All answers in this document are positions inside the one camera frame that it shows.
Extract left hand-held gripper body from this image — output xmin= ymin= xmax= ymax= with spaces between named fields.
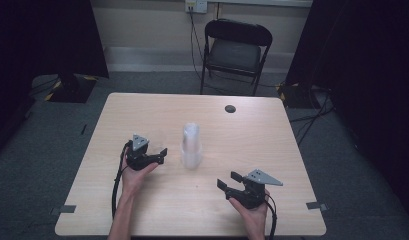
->
xmin=125 ymin=133 xmax=160 ymax=172

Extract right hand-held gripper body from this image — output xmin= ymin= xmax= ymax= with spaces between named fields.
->
xmin=224 ymin=168 xmax=284 ymax=210

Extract stack of clear plastic cups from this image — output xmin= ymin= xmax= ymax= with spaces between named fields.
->
xmin=180 ymin=122 xmax=204 ymax=170

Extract person's right hand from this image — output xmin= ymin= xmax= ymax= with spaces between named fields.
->
xmin=228 ymin=192 xmax=271 ymax=233

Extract person's left hand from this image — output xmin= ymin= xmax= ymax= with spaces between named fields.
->
xmin=120 ymin=149 xmax=160 ymax=198

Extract grey tape piece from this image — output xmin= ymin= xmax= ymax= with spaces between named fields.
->
xmin=50 ymin=204 xmax=77 ymax=216
xmin=305 ymin=201 xmax=329 ymax=212

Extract black stand base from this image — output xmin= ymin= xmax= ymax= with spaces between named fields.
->
xmin=45 ymin=73 xmax=98 ymax=104
xmin=277 ymin=81 xmax=314 ymax=110

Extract black folding chair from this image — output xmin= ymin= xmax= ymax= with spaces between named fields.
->
xmin=199 ymin=18 xmax=274 ymax=97

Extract dark curtain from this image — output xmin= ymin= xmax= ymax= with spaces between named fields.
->
xmin=285 ymin=0 xmax=409 ymax=214
xmin=0 ymin=0 xmax=110 ymax=161

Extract right hand-held gripper cable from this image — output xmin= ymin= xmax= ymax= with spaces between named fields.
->
xmin=263 ymin=193 xmax=279 ymax=240

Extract hand-held gripper cable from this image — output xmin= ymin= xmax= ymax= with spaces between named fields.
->
xmin=111 ymin=141 xmax=132 ymax=220
xmin=263 ymin=193 xmax=279 ymax=240

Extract left hand-held gripper cable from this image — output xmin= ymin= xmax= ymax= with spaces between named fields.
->
xmin=111 ymin=141 xmax=132 ymax=220

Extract black floor cables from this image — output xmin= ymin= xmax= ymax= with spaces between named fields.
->
xmin=288 ymin=87 xmax=336 ymax=146
xmin=27 ymin=76 xmax=62 ymax=98

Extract black wall outlet cable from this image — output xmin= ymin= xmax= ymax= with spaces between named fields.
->
xmin=188 ymin=9 xmax=213 ymax=88

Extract white wall outlet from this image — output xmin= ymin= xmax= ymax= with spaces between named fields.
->
xmin=184 ymin=0 xmax=209 ymax=15

